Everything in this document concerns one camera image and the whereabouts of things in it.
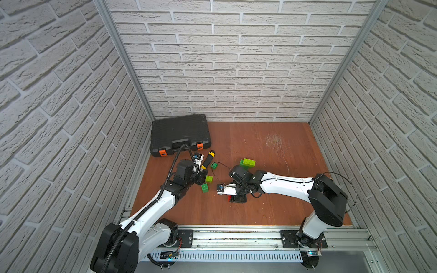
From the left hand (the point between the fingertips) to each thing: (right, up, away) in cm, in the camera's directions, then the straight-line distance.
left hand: (204, 166), depth 85 cm
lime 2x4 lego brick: (+2, -8, +5) cm, 9 cm away
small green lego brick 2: (0, -11, +1) cm, 11 cm away
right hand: (+15, -13, 0) cm, 20 cm away
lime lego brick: (+23, +2, +2) cm, 24 cm away
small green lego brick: (+5, -1, +10) cm, 11 cm away
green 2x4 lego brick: (+21, 0, +3) cm, 21 cm away
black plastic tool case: (-26, +17, +24) cm, 40 cm away
